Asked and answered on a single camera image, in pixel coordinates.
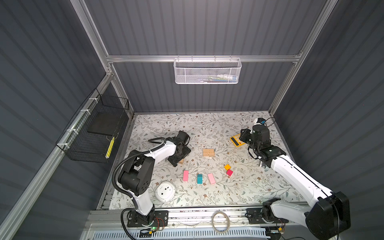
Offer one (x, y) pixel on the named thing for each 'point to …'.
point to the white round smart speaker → (165, 191)
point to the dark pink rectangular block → (186, 175)
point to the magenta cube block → (229, 172)
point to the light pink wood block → (211, 178)
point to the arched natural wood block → (181, 161)
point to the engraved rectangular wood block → (208, 152)
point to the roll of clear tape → (228, 223)
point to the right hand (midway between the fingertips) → (243, 131)
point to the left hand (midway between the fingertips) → (184, 156)
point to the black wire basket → (90, 135)
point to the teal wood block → (200, 179)
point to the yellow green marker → (110, 147)
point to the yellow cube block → (227, 167)
